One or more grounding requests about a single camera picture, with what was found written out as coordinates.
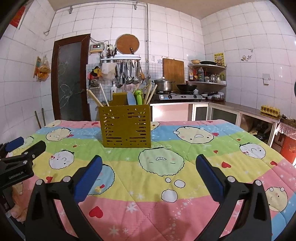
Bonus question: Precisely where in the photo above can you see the blue plastic spoon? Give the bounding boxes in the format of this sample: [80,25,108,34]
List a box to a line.
[126,92,137,105]

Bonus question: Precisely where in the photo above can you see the green handled fork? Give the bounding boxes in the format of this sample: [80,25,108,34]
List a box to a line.
[134,90,143,105]

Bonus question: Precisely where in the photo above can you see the kitchen counter cabinets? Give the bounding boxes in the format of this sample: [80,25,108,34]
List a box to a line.
[151,101,280,146]

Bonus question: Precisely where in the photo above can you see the person's left hand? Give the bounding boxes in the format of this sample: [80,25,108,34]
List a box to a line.
[10,185,27,222]

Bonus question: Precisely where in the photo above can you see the hanging orange plastic bag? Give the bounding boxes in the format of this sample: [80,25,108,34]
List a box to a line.
[33,55,51,81]

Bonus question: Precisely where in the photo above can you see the yellow slotted utensil holder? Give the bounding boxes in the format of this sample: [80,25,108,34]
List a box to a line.
[98,93,151,148]

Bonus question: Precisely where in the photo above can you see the dark wooden door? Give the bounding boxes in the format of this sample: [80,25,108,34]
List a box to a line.
[51,34,91,121]

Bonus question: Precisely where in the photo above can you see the colourful cartoon quilt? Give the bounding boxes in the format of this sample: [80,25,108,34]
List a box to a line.
[10,120,295,240]

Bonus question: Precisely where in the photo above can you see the white soap bottle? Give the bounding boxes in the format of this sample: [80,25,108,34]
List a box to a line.
[110,82,117,100]

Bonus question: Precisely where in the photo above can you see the yellow egg tray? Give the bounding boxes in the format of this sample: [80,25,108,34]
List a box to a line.
[260,105,280,118]

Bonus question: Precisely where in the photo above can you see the hanging utensil rack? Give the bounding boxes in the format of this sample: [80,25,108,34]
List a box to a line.
[100,54,145,88]

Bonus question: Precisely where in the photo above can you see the round wooden board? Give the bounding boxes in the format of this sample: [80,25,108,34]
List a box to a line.
[115,34,139,54]

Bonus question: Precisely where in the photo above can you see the steel cooking pot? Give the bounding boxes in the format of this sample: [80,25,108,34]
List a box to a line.
[152,77,174,92]

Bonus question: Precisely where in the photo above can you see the gas stove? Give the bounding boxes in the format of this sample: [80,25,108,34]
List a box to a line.
[151,93,202,103]

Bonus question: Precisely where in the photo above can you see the black wok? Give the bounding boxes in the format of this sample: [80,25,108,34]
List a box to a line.
[177,81,197,94]

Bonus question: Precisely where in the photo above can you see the rectangular wooden cutting board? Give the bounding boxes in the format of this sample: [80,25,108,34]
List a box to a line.
[163,58,185,90]

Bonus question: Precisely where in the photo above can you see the wall switch box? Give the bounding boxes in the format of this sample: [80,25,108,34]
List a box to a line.
[89,44,105,54]

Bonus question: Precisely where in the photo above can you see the corner wall shelf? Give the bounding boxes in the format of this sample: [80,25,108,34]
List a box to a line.
[186,63,227,93]

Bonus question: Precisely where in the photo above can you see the yellow wall poster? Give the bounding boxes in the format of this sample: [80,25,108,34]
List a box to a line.
[213,52,226,67]

